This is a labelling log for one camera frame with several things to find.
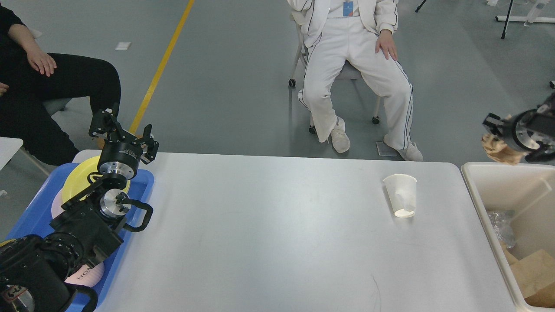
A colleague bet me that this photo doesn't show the white paper cup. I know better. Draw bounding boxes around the white paper cup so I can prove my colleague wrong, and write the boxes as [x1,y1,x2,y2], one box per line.
[383,174,418,218]

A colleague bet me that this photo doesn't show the white side table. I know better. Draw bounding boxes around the white side table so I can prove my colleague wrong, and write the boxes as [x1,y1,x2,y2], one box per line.
[0,137,23,170]

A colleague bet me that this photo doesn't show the person in white tracksuit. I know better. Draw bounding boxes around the person in white tracksuit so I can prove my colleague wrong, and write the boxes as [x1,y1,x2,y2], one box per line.
[288,0,424,162]

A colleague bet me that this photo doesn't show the cream plastic bin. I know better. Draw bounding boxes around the cream plastic bin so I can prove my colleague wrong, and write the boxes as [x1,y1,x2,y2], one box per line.
[462,162,555,312]

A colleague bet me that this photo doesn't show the white office chair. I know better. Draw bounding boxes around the white office chair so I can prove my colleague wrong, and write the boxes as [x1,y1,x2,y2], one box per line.
[289,10,382,125]

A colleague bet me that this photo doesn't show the grey office chair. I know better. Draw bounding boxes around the grey office chair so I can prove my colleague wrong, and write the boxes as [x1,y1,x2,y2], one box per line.
[43,97,72,116]

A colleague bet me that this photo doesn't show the white stand base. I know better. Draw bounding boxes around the white stand base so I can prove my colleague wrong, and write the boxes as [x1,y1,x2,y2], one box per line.
[494,0,555,40]

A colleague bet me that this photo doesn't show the pink ribbed mug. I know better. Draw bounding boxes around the pink ribbed mug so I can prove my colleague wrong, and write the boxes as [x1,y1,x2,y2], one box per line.
[64,263,104,288]

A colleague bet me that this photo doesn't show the clear plastic wrap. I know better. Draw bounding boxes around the clear plastic wrap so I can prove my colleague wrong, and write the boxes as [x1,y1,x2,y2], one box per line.
[487,210,516,249]

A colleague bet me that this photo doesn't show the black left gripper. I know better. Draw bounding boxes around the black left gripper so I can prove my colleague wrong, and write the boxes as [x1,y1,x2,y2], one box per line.
[88,105,159,180]

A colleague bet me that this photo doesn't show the brown paper bag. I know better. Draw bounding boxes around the brown paper bag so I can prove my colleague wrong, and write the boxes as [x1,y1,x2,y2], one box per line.
[502,246,555,308]

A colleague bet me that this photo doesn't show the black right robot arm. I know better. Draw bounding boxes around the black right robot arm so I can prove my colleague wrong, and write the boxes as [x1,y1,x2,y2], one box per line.
[481,94,555,165]

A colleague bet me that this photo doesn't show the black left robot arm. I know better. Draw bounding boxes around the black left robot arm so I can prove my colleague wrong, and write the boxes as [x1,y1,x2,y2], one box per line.
[1,109,159,312]

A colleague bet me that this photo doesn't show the blue plastic tray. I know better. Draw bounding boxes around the blue plastic tray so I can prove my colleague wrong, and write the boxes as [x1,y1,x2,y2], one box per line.
[6,162,154,311]

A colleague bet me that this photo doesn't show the yellow plate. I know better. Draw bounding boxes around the yellow plate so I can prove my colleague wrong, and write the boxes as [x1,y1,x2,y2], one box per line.
[60,156,100,205]

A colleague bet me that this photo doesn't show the pink plate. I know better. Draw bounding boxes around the pink plate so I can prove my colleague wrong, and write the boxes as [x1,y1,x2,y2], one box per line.
[50,189,64,219]

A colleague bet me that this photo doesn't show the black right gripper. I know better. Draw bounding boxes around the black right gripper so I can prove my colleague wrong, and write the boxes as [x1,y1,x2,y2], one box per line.
[483,109,547,152]

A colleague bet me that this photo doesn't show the person in black trousers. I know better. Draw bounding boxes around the person in black trousers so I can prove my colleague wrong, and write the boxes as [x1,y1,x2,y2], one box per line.
[0,6,121,166]

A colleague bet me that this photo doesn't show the brown paper ball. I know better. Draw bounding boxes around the brown paper ball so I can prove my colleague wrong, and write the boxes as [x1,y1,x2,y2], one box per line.
[480,132,527,166]

